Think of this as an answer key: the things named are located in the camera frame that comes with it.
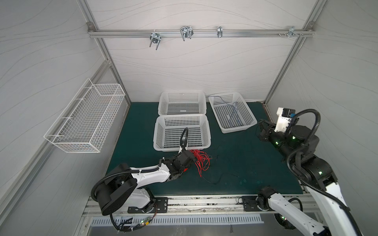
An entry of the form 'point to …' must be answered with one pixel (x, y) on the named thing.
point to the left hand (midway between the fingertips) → (188, 153)
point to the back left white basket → (182, 102)
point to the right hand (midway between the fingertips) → (264, 116)
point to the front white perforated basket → (168, 127)
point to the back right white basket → (231, 112)
